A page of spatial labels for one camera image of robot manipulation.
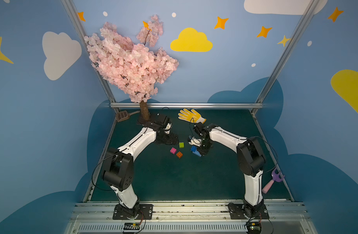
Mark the yellow work glove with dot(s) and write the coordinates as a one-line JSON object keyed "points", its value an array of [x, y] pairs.
{"points": [[191, 116]]}

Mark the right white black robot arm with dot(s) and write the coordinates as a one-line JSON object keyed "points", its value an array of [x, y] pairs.
{"points": [[250, 159]]}

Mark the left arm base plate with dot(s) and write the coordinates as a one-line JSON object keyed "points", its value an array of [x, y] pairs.
{"points": [[145, 211]]}

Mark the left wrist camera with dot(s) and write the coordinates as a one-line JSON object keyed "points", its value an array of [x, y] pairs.
{"points": [[163, 122]]}

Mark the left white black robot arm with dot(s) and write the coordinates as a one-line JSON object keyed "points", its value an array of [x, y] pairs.
{"points": [[119, 174]]}

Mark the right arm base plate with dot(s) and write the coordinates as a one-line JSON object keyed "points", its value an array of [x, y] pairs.
{"points": [[236, 211]]}

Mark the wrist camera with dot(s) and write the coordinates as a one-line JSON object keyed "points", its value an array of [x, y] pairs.
{"points": [[163, 122], [194, 141]]}

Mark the pink cherry blossom tree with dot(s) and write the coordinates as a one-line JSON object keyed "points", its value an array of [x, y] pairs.
{"points": [[132, 68]]}

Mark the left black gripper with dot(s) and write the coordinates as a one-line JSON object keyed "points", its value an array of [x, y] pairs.
{"points": [[169, 137]]}

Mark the brown toy shovel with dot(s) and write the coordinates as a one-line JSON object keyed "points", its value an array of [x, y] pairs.
{"points": [[124, 115]]}

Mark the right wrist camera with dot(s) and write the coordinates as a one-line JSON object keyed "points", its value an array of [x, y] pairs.
{"points": [[194, 141]]}

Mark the circuit board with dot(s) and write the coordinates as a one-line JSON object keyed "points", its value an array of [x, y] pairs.
{"points": [[131, 228], [253, 228]]}

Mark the left circuit board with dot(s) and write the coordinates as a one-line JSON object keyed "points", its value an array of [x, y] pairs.
{"points": [[131, 228]]}

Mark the light blue long lego brick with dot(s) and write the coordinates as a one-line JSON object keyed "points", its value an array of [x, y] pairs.
{"points": [[197, 153]]}

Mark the pink purple toy rake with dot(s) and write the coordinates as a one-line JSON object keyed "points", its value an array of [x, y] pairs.
{"points": [[277, 176]]}

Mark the magenta lego brick left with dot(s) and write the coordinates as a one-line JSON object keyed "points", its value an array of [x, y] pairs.
{"points": [[173, 150]]}

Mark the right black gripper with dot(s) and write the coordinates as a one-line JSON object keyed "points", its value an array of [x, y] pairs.
{"points": [[204, 145]]}

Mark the dark blue small lego brick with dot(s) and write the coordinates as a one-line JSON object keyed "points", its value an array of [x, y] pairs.
{"points": [[193, 149]]}

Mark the orange small lego brick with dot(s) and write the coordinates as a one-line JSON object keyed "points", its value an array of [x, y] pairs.
{"points": [[179, 155]]}

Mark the right circuit board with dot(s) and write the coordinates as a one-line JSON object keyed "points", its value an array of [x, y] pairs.
{"points": [[253, 228]]}

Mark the aluminium frame rear bar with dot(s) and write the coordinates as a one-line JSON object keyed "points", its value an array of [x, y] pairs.
{"points": [[205, 105]]}

